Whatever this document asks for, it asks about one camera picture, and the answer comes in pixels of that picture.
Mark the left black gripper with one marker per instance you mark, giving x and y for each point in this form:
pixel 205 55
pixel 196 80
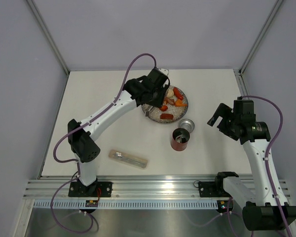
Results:
pixel 158 102

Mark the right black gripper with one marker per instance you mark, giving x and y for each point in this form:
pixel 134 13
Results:
pixel 225 111

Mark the metal serving tongs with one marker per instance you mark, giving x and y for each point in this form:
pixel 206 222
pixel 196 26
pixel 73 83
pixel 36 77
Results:
pixel 149 110

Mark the sushi piece top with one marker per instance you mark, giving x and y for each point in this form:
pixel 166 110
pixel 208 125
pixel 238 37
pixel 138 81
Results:
pixel 181 139

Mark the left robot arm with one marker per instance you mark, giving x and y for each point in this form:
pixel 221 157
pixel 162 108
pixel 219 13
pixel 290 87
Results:
pixel 82 135

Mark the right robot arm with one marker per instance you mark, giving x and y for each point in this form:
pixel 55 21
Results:
pixel 267 208

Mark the beige steamed bun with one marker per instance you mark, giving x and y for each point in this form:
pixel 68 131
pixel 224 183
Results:
pixel 169 93

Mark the orange red chicken wing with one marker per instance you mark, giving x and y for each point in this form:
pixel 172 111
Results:
pixel 163 108

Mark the bacon wrapped roll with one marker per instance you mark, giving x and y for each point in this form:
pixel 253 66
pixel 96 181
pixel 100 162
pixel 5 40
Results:
pixel 169 101

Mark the red sausage top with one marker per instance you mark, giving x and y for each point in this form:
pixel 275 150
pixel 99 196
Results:
pixel 177 93

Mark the red sausage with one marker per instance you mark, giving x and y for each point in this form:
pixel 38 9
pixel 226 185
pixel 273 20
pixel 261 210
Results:
pixel 166 116
pixel 177 93

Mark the red sausage bottom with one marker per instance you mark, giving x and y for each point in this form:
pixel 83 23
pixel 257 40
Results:
pixel 166 116

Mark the orange chicken drumstick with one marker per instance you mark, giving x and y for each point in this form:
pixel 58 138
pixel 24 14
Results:
pixel 179 103

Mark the speckled ceramic plate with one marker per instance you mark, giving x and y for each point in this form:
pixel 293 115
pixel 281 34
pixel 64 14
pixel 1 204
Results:
pixel 178 112

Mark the silver tin lid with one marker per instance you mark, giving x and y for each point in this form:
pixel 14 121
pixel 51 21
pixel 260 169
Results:
pixel 187 124

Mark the red tin can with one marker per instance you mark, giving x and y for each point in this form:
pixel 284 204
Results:
pixel 178 146

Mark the metal spoon in case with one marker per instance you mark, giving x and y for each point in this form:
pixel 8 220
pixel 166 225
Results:
pixel 128 159

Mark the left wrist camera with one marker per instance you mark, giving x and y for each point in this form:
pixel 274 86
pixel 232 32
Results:
pixel 156 78

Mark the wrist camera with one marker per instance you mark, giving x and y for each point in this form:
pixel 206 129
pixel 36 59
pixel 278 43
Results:
pixel 156 78
pixel 243 107

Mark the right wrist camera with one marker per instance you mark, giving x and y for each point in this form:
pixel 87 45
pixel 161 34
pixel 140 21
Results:
pixel 243 107

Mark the right aluminium frame post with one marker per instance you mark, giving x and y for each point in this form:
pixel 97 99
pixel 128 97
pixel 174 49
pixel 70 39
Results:
pixel 262 33

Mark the aluminium frame post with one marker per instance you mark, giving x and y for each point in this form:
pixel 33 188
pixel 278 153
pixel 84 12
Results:
pixel 262 33
pixel 47 34

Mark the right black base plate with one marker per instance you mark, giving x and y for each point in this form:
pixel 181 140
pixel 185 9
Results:
pixel 212 190

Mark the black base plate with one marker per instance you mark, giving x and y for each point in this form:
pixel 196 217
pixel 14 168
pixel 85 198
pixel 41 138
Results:
pixel 97 189
pixel 212 190

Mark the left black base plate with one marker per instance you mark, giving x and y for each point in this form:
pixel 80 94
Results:
pixel 97 189

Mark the left aluminium frame post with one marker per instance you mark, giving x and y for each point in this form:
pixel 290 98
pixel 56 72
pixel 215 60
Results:
pixel 47 34

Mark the aluminium mounting rail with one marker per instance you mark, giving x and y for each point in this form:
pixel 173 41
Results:
pixel 127 187

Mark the white slotted cable duct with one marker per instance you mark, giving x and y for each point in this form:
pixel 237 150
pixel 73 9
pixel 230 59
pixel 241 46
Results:
pixel 128 204

